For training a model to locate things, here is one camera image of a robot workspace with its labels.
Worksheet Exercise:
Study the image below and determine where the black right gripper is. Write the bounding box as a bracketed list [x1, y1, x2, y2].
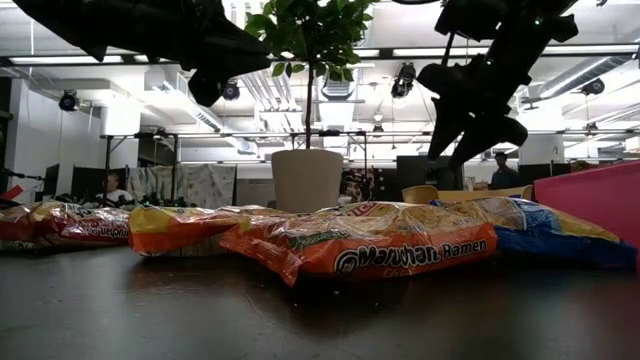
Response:
[417, 39, 534, 170]

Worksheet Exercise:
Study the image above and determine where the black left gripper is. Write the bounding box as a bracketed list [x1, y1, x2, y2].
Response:
[74, 0, 272, 108]

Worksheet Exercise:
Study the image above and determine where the blue Maruchan ramen packet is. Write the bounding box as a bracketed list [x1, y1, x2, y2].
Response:
[432, 196, 639, 271]

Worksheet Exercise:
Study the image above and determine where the orange Maruchan ramen packet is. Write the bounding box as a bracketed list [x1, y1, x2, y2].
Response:
[319, 200, 401, 216]
[128, 204, 289, 258]
[219, 201, 500, 288]

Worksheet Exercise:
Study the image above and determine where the black ceiling spotlight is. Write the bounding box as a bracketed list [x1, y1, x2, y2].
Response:
[221, 79, 242, 103]
[580, 78, 606, 97]
[390, 61, 418, 100]
[58, 89, 81, 113]

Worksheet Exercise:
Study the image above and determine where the person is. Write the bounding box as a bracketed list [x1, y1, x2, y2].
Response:
[488, 152, 521, 190]
[94, 172, 135, 206]

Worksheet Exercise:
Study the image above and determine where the large black monitor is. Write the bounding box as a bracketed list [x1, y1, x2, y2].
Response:
[396, 155, 464, 192]

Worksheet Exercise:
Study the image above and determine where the white column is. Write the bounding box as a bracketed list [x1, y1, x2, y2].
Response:
[518, 134, 565, 165]

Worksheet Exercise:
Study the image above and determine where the yellow plastic bin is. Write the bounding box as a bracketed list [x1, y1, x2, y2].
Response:
[401, 184, 534, 205]

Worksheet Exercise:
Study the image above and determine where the dark background monitor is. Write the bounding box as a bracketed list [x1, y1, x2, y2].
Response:
[518, 162, 572, 187]

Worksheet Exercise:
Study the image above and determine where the green leafy plant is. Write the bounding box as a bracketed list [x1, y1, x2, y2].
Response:
[243, 0, 377, 150]

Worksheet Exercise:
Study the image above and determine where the long black overhead bar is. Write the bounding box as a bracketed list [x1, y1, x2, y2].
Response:
[0, 43, 640, 69]

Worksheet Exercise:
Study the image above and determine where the marbled cloth panel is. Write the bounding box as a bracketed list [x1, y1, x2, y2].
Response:
[127, 164, 237, 210]

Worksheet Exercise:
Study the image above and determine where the red plastic bin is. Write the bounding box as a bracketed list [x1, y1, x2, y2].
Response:
[533, 159, 640, 250]

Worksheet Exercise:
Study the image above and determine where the background black robot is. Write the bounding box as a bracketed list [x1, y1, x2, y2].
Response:
[137, 192, 199, 208]

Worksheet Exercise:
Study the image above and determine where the dark background screen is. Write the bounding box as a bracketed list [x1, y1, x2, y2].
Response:
[71, 166, 127, 199]

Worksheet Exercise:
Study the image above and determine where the black background rail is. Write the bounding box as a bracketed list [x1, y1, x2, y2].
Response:
[99, 128, 640, 141]

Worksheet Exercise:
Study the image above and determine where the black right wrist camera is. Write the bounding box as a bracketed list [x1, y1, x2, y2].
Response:
[433, 0, 504, 42]

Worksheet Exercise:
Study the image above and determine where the silver ceiling duct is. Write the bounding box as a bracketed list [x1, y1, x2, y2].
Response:
[537, 54, 640, 100]

